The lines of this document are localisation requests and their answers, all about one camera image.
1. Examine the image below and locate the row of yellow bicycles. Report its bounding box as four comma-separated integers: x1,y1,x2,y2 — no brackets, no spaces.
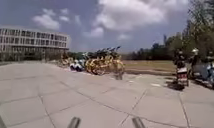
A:
58,45,127,77

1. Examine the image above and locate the group of tall trees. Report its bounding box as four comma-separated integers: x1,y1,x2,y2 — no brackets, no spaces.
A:
164,0,214,61

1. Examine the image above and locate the distant row of trees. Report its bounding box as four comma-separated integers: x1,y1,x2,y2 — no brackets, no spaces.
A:
121,42,176,62

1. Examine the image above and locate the white multi-storey building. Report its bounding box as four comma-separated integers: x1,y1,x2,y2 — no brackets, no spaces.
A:
0,26,71,61

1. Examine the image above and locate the robot's own part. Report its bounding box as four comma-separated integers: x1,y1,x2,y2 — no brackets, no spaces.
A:
131,116,146,128
67,116,82,128

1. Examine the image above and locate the white and blue scooter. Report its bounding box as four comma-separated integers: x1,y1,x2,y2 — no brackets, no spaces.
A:
69,59,86,73

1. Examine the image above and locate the grey paved plaza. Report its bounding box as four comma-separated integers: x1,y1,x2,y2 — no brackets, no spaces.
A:
0,61,214,128

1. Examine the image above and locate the red and white scooter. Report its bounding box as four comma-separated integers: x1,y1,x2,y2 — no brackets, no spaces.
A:
171,49,191,91

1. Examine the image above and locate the dry grass field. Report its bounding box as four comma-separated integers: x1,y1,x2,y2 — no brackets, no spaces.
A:
121,59,214,75

